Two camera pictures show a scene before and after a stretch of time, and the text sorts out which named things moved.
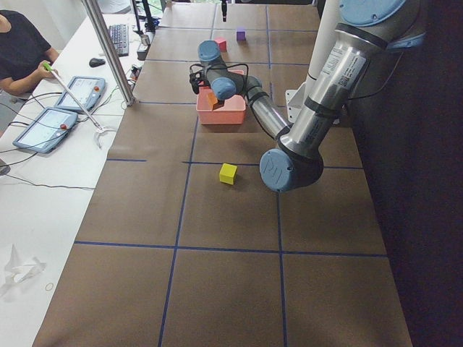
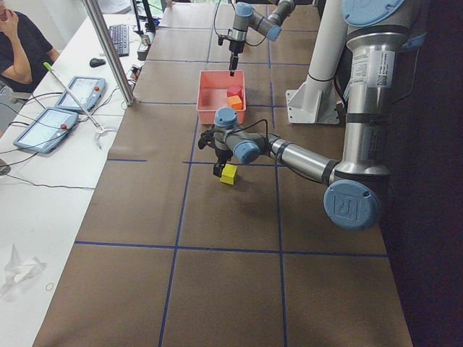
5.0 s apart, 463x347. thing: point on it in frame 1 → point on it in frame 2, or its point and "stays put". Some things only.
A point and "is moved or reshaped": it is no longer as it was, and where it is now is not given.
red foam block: [222, 43] is moved or reshaped
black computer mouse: [94, 62] stays put
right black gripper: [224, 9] → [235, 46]
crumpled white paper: [19, 270] stays put
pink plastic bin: [227, 112] stays put
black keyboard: [120, 35] stays put
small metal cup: [145, 40] stays put
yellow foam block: [228, 173] stays put
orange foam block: [212, 99] → [235, 103]
